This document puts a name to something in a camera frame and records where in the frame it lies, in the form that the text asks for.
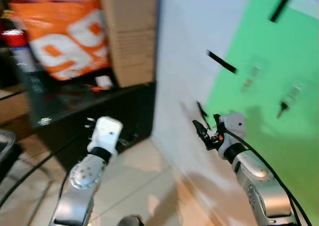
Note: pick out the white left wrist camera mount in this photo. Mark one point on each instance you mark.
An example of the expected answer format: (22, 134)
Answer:
(105, 133)

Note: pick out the orange shopping bag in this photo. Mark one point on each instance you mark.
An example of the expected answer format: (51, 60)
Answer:
(60, 26)

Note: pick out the black tape strip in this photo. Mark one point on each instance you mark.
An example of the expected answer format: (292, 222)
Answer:
(282, 4)
(222, 61)

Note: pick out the small dark key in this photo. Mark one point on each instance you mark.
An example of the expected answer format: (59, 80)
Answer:
(283, 109)

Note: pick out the metal wall hook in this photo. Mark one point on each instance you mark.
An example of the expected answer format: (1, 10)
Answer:
(294, 92)

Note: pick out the small white box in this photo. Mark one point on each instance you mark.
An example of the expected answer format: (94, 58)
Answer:
(103, 81)

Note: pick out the green wall sheet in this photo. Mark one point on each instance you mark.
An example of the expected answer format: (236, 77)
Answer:
(279, 151)

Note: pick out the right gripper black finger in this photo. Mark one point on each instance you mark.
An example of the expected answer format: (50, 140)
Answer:
(199, 128)
(202, 110)

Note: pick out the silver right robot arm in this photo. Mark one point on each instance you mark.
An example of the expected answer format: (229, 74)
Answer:
(259, 186)

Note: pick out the tall cardboard box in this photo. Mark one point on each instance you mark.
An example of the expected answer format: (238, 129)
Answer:
(129, 36)

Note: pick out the black table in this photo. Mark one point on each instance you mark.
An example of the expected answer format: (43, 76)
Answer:
(119, 116)

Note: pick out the dark left robot foot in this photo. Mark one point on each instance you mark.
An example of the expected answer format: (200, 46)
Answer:
(130, 220)

